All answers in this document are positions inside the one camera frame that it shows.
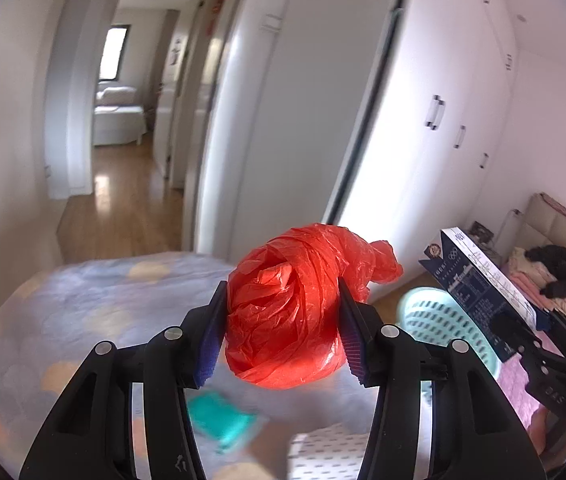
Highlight blue and white carton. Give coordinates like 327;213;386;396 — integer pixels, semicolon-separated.
418;227;539;363

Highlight red patterned cloth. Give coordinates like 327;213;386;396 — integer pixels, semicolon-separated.
538;192;566;214

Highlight white dotted box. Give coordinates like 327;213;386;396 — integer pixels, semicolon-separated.
288;422;379;480

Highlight charger cable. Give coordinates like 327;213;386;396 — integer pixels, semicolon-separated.
500;209;522;252

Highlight dark framed window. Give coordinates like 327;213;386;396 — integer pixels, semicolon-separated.
100;25;129;81

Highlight white nightstand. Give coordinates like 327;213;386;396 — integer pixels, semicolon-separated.
478;240;505;267

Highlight black clothing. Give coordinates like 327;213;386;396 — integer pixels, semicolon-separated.
526;245;566;301

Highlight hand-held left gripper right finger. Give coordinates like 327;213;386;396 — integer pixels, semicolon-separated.
338;277;546;480

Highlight red plastic bag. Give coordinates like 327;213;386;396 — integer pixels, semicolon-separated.
224;222;405;391

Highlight pale folded clothes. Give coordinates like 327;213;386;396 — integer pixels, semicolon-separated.
506;247;550;287

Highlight beige padded headboard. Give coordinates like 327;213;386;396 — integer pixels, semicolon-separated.
513;195;566;273

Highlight white wardrobe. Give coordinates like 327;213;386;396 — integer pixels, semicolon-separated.
327;0;520;273

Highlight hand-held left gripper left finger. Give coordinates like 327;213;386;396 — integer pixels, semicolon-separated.
20;280;230;480

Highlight white sofa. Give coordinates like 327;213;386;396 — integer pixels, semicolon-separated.
94;86;148;147

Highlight teal plastic laundry basket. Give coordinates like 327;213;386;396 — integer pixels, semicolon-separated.
395;286;506;403

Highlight white sliding door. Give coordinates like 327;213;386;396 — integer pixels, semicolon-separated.
197;0;410;263

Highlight green packet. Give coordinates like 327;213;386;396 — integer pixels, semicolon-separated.
187;392;265;454

